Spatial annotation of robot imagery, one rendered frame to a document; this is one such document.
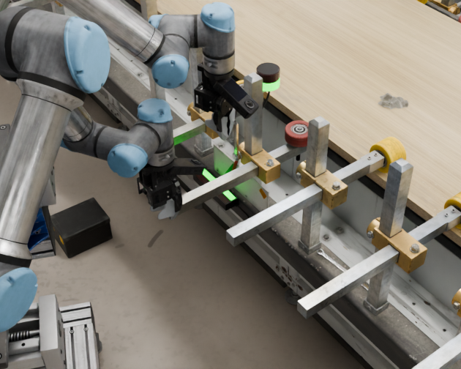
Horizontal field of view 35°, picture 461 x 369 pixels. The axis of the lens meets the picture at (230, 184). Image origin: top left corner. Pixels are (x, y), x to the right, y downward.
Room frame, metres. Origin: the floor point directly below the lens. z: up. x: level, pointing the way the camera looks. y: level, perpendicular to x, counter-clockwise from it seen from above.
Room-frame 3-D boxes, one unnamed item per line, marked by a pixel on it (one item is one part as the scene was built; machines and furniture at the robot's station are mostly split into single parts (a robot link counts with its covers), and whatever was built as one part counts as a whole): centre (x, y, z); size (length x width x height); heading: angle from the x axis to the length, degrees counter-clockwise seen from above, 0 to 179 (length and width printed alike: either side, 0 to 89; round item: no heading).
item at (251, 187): (1.53, -0.03, 0.75); 0.26 x 0.01 x 0.10; 35
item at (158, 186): (1.31, 0.17, 0.97); 0.09 x 0.08 x 0.12; 125
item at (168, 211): (1.30, 0.16, 0.86); 0.06 x 0.03 x 0.09; 125
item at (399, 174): (1.11, -0.35, 0.93); 0.04 x 0.04 x 0.48; 35
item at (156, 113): (1.31, 0.17, 1.13); 0.09 x 0.08 x 0.11; 155
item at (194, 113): (1.71, 0.07, 0.84); 0.14 x 0.06 x 0.05; 35
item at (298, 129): (1.56, -0.19, 0.85); 0.08 x 0.08 x 0.11
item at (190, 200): (1.45, -0.03, 0.84); 0.43 x 0.03 x 0.04; 125
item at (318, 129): (1.32, -0.21, 0.89); 0.04 x 0.04 x 0.48; 35
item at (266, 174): (1.51, -0.08, 0.85); 0.14 x 0.06 x 0.05; 35
